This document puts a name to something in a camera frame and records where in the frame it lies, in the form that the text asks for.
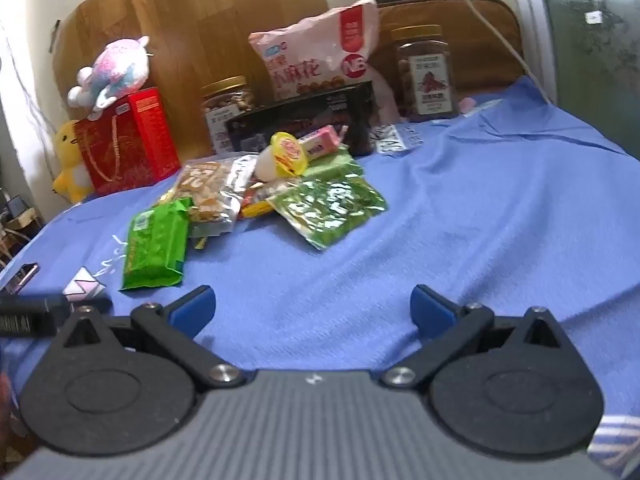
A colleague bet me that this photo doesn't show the shiny green pea packet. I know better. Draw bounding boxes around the shiny green pea packet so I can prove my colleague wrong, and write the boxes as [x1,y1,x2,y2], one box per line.
[266,177,389,252]

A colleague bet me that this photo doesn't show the yellow-lid jelly cup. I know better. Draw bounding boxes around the yellow-lid jelly cup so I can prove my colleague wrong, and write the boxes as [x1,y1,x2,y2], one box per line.
[254,131,308,182]

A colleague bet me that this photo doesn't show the brown cushion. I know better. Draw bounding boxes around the brown cushion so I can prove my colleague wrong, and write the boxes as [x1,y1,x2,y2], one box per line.
[375,0,524,107]

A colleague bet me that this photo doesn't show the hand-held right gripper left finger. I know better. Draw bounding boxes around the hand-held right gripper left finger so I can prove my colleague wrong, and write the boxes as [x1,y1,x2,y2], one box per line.
[50,285,245,392]

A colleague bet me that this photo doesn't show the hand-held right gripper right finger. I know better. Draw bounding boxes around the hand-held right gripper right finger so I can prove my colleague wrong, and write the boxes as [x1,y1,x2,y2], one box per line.
[382,284,576,388]

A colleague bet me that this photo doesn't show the blue blanket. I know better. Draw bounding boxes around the blue blanket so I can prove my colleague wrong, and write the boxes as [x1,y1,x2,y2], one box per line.
[0,76,640,411]

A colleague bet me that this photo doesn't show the pink candy packet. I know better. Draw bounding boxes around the pink candy packet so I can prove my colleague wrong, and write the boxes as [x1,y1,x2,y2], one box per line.
[297,126,347,162]

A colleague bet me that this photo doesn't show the green wafer packet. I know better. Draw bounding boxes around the green wafer packet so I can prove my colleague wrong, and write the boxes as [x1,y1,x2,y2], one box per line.
[119,197,194,292]

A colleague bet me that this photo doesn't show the black tin box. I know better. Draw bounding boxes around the black tin box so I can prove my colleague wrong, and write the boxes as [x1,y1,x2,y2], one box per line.
[225,81,377,157]

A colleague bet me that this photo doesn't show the large pink snack bag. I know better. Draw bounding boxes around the large pink snack bag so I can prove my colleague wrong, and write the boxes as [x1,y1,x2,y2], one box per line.
[249,0,382,107]

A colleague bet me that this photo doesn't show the clear peanut snack packet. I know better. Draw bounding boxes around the clear peanut snack packet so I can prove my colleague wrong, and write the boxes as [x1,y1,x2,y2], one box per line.
[160,157,253,237]

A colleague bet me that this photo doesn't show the striped cloth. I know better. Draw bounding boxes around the striped cloth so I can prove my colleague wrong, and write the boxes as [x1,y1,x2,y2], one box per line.
[586,414,640,472]

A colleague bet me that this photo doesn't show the nut jar with gold lid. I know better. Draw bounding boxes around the nut jar with gold lid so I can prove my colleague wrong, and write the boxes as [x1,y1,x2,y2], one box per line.
[391,25,459,123]
[200,76,257,156]

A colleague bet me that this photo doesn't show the black white patterned packet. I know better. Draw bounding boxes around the black white patterned packet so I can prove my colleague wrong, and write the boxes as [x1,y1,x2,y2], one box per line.
[371,124,427,157]

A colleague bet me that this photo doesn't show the yellow duck plush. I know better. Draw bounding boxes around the yellow duck plush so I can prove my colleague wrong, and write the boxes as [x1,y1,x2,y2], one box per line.
[52,120,96,204]

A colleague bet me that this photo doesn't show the white cable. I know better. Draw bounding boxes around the white cable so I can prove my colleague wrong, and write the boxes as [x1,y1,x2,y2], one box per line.
[425,0,557,106]

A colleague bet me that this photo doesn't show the dark flat object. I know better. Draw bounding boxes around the dark flat object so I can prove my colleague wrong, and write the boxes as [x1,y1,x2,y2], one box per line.
[0,262,41,296]

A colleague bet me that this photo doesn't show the green glass door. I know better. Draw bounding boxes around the green glass door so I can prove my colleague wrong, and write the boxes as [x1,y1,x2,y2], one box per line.
[517,0,640,161]

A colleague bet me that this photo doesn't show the red gift bag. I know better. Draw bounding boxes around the red gift bag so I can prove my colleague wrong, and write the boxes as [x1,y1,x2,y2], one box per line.
[75,87,182,197]

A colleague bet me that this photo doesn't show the wooden headboard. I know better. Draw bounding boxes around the wooden headboard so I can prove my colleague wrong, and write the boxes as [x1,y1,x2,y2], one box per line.
[52,0,326,161]

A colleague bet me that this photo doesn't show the pink white plush toy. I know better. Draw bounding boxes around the pink white plush toy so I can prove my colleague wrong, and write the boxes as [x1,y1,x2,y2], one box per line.
[67,36,152,112]

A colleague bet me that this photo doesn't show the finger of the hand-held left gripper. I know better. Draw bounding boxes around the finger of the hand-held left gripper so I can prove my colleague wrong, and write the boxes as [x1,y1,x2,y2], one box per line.
[68,297,113,314]

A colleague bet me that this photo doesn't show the light green snack packet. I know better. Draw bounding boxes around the light green snack packet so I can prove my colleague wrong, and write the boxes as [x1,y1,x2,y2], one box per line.
[304,144,366,179]

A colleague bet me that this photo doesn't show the red snack packet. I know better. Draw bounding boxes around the red snack packet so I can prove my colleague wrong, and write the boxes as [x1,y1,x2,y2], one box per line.
[239,180,296,219]

